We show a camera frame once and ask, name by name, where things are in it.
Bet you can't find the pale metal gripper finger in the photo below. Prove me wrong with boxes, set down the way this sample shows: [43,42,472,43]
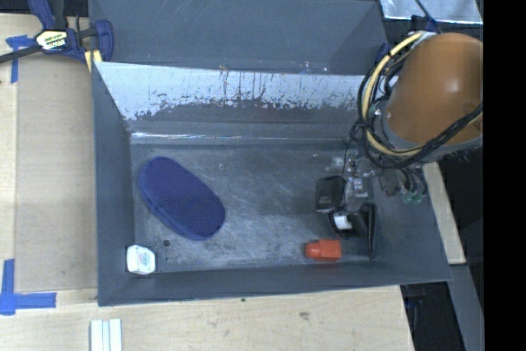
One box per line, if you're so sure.
[344,175,356,215]
[354,178,370,214]

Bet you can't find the black sunglasses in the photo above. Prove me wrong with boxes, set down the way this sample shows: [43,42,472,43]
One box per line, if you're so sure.
[314,175,377,261]

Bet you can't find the orange-red small bottle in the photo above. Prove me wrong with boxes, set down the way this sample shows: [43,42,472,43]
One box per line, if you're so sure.
[304,238,343,263]

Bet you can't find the grey metal bin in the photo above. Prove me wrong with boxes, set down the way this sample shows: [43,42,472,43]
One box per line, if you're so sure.
[86,0,454,307]

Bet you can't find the blue oval case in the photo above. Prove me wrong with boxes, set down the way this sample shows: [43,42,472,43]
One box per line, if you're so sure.
[136,155,227,242]

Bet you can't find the small white box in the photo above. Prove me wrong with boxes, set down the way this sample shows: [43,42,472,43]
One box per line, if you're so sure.
[125,244,158,275]

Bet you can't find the pale wood board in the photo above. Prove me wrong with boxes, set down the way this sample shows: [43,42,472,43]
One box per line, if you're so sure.
[13,56,99,293]

